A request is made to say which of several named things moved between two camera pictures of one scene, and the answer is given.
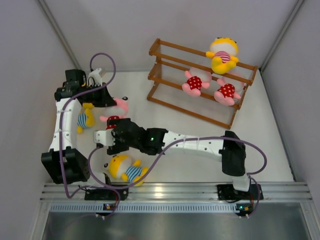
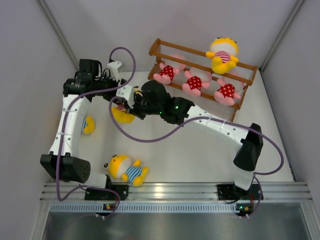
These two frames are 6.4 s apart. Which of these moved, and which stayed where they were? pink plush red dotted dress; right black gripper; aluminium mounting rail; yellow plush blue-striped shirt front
Moved: pink plush red dotted dress; right black gripper
Stayed: aluminium mounting rail; yellow plush blue-striped shirt front
